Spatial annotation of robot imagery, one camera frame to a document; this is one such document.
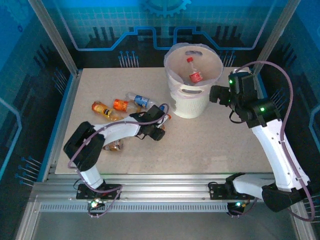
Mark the amber liquid plastic bottle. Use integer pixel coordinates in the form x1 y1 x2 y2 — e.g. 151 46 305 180
103 139 125 153

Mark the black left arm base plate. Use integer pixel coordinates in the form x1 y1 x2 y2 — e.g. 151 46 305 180
76 183 123 201

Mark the grey slotted cable duct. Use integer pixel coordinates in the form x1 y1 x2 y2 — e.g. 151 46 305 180
39 203 238 213

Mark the translucent plastic bin liner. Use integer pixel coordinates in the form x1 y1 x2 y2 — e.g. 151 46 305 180
164 42 224 100

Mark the blue label bottle blue cap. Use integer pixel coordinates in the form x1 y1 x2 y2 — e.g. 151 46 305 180
125 92 166 112

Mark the orange label plastic bottle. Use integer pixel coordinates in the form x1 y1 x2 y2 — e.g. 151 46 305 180
112 98 136 113

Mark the aluminium frame post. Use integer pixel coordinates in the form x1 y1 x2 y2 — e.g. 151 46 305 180
253 0 302 73
27 0 79 76

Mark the aluminium table side rail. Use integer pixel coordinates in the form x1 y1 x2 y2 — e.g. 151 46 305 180
250 68 267 100
41 69 84 182

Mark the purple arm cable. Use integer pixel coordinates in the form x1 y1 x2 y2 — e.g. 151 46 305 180
234 60 318 223
67 102 170 176

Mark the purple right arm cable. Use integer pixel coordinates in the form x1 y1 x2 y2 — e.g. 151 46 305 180
234 60 318 223

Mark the orange juice bottle black label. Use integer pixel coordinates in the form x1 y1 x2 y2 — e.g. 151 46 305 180
91 100 126 123

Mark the white plastic bin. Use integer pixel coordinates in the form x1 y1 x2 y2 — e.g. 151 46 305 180
164 42 224 119

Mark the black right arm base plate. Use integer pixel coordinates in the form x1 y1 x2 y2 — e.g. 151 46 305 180
208 181 255 201

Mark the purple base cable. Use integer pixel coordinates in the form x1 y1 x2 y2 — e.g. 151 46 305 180
227 197 260 218
86 184 123 219

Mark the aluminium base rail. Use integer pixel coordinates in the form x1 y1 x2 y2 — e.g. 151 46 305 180
32 172 301 201

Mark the red label bottle red cap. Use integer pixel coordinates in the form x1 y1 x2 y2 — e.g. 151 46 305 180
186 56 203 84

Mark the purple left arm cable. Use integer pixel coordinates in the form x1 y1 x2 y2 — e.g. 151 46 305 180
67 102 170 176

